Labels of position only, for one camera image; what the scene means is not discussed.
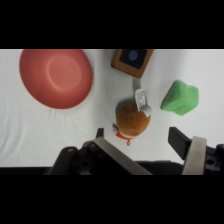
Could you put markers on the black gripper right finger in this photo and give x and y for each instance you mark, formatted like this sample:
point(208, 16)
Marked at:
point(193, 156)

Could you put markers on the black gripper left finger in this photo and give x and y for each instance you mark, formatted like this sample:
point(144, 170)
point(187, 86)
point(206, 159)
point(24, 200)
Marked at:
point(116, 155)

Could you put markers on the pink bowl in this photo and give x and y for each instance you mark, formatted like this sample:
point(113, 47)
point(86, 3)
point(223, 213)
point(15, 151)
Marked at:
point(56, 78)

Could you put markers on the green plush triangle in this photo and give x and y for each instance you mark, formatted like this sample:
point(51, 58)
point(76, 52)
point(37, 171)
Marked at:
point(180, 99)

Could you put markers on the wooden block with blue circle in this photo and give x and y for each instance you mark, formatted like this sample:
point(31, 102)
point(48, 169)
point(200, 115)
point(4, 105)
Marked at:
point(132, 61)

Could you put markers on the brown plush toy with tag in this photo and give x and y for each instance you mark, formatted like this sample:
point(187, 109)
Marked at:
point(132, 120)

